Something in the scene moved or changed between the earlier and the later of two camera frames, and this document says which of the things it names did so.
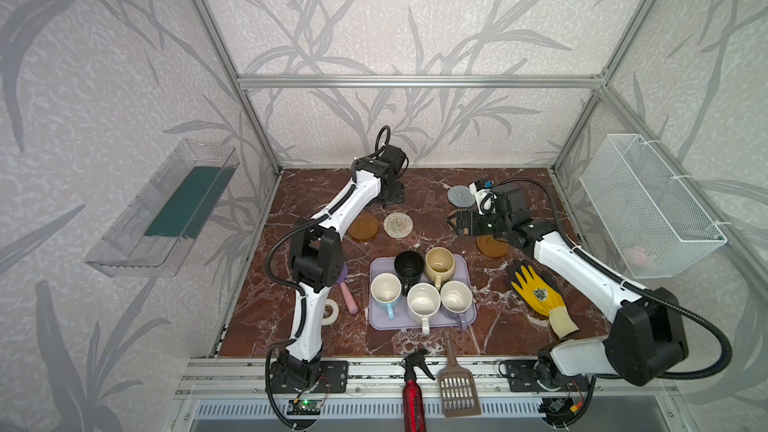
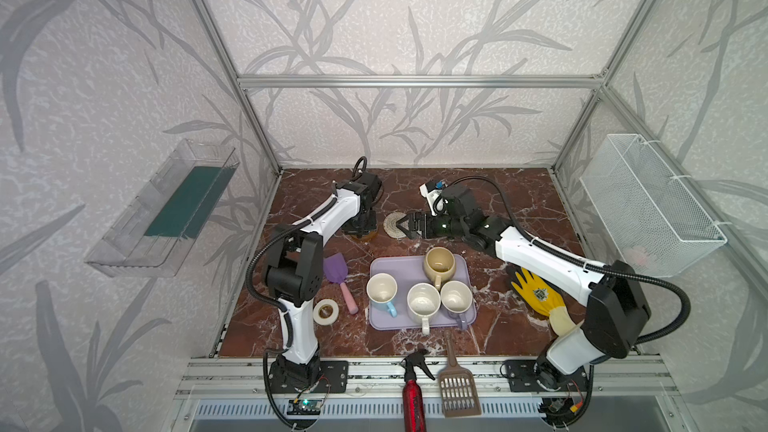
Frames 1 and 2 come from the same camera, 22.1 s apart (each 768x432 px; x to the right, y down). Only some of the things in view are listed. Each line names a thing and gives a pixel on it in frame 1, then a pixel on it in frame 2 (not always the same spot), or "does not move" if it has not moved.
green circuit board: (304, 407) does not move
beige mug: (439, 265) does not move
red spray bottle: (414, 413) does not move
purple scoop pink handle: (349, 300) does not move
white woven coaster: (397, 225) does not move
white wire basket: (649, 220) does not move
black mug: (409, 266) → (369, 221)
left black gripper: (393, 193) → (363, 223)
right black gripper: (470, 222) → (426, 224)
